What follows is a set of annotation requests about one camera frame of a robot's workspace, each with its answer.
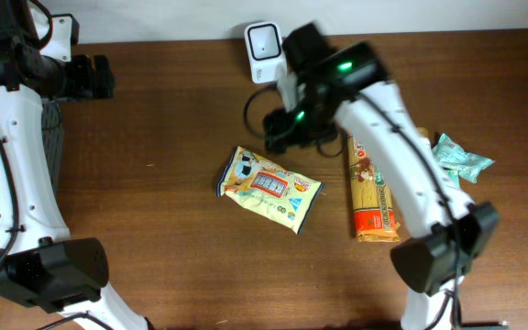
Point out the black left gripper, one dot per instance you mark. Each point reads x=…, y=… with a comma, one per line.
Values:
x=90, y=87

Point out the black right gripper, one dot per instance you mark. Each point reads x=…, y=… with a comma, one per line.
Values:
x=330, y=124

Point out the yellow snack bag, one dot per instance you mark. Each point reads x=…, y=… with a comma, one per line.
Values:
x=266, y=188

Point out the orange spaghetti package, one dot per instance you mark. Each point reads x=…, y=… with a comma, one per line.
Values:
x=373, y=212

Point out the mint green wipes pouch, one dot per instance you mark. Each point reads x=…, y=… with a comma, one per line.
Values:
x=450, y=155

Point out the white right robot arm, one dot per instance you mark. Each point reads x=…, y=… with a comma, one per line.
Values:
x=329, y=89

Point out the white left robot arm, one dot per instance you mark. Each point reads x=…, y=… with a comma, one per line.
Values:
x=41, y=265

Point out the white barcode scanner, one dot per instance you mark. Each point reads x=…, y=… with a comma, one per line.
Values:
x=266, y=58

